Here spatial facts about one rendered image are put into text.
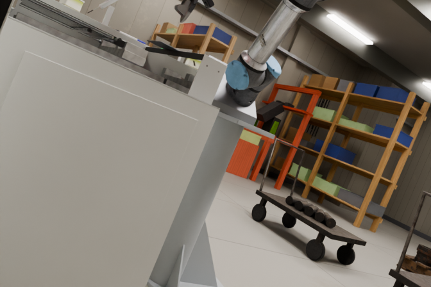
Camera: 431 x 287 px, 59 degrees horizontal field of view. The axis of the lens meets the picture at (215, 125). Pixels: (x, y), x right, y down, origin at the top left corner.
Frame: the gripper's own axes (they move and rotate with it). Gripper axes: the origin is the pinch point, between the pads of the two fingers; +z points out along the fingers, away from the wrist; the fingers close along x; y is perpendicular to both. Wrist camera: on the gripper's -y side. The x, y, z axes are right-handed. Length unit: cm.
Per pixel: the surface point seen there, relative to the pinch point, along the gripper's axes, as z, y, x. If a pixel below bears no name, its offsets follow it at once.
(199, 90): 25.6, 1.9, 40.1
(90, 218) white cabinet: 71, 21, 47
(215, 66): 16.6, 0.1, 40.1
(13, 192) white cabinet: 69, 43, 47
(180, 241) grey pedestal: 88, -34, 10
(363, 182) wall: 38, -746, -423
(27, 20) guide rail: 27, 53, 19
